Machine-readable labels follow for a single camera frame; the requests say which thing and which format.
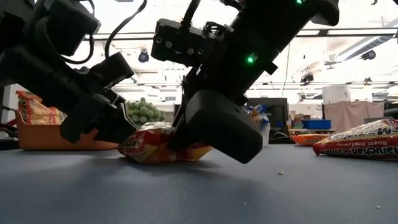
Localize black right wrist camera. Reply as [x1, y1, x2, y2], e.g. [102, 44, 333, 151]
[151, 17, 220, 68]

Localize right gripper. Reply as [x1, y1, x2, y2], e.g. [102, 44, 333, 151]
[167, 37, 278, 165]

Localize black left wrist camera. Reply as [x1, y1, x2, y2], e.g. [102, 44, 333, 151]
[32, 0, 102, 57]

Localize black background monitor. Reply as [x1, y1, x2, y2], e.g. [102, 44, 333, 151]
[247, 96, 289, 144]

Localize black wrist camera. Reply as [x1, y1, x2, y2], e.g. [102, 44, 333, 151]
[32, 0, 102, 57]
[151, 17, 220, 68]

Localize blue storage bin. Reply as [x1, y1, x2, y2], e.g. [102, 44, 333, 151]
[302, 119, 332, 131]

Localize white square column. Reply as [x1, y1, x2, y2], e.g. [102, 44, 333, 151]
[322, 84, 351, 104]

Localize orange plastic bin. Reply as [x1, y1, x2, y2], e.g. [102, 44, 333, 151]
[14, 110, 121, 151]

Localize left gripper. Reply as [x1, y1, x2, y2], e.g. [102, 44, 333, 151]
[0, 43, 139, 144]

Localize red beef ramen pack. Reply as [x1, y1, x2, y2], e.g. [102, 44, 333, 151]
[312, 118, 398, 162]
[117, 121, 214, 165]

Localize green potted plant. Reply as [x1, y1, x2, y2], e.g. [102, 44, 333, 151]
[126, 96, 167, 127]

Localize wooden shelf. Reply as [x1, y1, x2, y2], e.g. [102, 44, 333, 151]
[288, 128, 336, 135]

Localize beige cloth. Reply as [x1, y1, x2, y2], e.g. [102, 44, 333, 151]
[323, 100, 385, 133]

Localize orange chicken ramen pack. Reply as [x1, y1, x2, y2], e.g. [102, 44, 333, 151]
[15, 90, 68, 126]
[292, 133, 331, 147]

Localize slanted silver ceiling duct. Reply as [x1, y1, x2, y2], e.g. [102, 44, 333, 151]
[334, 34, 396, 62]

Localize blue soy sauce ramen pack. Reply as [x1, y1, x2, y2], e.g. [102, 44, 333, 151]
[242, 104, 270, 133]

